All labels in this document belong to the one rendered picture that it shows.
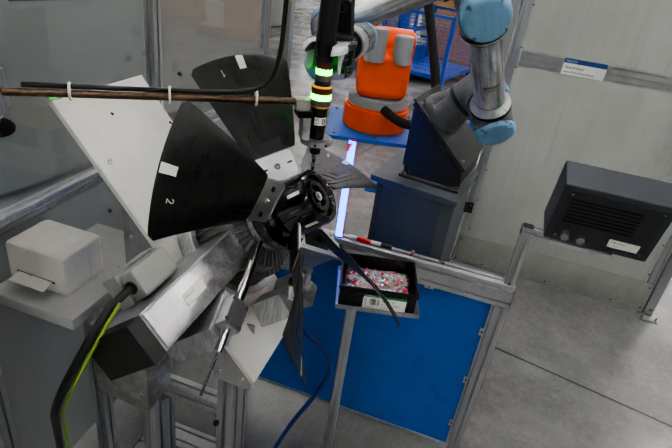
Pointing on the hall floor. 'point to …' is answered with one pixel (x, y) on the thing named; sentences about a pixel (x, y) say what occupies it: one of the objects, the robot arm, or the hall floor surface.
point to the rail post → (477, 375)
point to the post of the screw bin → (339, 377)
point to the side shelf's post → (104, 412)
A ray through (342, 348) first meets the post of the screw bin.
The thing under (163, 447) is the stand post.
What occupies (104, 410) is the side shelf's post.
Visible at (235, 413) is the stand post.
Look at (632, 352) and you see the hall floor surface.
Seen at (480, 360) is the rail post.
